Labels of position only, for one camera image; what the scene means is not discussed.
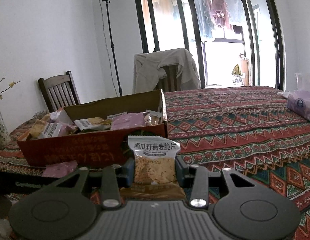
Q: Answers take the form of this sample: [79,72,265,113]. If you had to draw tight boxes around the patterned red tablecloth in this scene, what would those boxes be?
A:
[0,86,310,240]

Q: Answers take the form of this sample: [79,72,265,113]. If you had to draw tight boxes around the white crisp snack packet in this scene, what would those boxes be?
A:
[74,117,112,131]

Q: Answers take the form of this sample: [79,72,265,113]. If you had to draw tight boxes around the purple tissue pack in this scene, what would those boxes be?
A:
[276,73,310,125]

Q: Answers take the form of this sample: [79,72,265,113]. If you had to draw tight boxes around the studio light on stand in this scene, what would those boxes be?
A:
[98,0,123,96]

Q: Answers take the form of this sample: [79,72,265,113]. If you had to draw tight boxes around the pink snack packet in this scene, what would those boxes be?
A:
[110,112,146,130]

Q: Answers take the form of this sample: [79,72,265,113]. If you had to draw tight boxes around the white floral vase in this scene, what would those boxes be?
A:
[0,112,11,148]

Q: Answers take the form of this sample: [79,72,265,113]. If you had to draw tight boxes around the dark wooden chair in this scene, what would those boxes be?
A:
[38,71,80,112]

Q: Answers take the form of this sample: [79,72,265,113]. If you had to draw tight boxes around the chair with beige jacket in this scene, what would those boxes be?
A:
[155,65,181,92]

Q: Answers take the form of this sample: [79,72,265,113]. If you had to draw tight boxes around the pumpkin seed oat crisp packet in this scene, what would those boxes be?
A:
[128,135,180,185]

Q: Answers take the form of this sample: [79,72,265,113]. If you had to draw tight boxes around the red cardboard snack box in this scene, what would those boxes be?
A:
[17,90,168,168]

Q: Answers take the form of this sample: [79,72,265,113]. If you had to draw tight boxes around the dark red hanging garment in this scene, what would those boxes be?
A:
[211,0,233,30]

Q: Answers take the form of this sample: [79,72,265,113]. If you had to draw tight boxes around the blue hanging garment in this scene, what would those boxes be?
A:
[194,0,215,40]

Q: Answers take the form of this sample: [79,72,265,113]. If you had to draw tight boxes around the beige jacket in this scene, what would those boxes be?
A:
[133,48,201,94]

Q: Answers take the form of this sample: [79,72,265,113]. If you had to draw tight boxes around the black sliding door frame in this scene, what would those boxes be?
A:
[135,0,285,89]

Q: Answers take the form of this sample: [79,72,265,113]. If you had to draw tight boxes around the yellow flower branches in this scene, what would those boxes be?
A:
[0,77,21,100]

